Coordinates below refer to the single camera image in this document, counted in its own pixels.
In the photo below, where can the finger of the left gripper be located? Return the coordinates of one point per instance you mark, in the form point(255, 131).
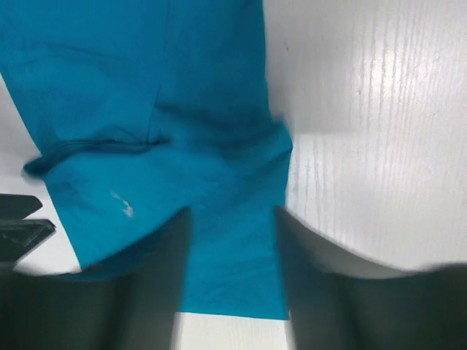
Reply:
point(20, 235)

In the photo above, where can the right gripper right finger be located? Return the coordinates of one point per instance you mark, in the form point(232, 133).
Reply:
point(340, 300)

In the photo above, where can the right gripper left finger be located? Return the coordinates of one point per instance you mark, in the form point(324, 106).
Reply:
point(129, 300)

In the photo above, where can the teal t-shirt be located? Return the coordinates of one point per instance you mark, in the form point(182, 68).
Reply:
point(127, 111)

